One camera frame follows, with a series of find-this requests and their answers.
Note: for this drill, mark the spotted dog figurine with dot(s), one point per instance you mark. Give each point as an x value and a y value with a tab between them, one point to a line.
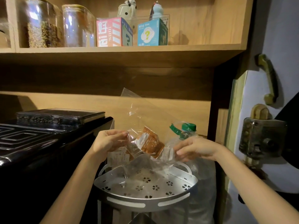
128	10

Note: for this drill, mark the empty glass jar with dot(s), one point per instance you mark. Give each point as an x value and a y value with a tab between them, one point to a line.
78	26

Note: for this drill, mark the person's right forearm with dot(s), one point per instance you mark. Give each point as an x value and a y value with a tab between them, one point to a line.
257	184

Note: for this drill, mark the white snack packet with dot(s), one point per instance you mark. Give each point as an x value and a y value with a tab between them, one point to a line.
167	154
118	158

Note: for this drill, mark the orange snack packet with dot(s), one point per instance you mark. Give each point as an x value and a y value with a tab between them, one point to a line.
148	142

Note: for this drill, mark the large clear water bottle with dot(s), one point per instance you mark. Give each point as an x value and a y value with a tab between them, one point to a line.
198	184

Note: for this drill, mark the person's left thumb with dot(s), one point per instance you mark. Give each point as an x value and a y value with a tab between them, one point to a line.
118	135

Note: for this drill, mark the black coffee machine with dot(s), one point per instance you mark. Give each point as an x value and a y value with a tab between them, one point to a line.
46	149

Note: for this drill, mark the metal door lock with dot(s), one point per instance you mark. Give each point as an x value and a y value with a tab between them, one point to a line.
262	137

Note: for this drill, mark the person's right hand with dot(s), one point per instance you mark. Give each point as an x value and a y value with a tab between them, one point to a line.
198	148

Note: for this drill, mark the silver perforated corner rack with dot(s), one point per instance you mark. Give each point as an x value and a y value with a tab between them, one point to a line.
144	184

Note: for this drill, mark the person's left forearm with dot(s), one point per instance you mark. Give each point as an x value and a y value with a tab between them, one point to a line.
72	191

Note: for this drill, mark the blue penguin figurine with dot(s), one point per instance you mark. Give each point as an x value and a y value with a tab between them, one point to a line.
157	9

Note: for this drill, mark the clear plastic bag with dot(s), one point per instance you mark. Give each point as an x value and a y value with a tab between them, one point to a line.
144	137

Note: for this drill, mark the door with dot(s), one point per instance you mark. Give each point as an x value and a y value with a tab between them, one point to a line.
268	102

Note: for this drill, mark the glass jar with grains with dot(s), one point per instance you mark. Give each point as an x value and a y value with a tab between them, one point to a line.
43	25

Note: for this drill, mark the person's left hand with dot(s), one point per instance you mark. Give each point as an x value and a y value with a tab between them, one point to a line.
104	142

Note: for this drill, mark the wooden shelf unit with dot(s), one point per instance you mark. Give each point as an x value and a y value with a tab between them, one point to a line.
116	55

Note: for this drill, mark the pink striped box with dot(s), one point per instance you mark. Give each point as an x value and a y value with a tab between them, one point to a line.
113	32

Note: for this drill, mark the person's right fingers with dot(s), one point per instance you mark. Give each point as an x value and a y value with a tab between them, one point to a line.
184	152

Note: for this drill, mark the blue box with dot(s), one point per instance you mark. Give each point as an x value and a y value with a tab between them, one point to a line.
150	33

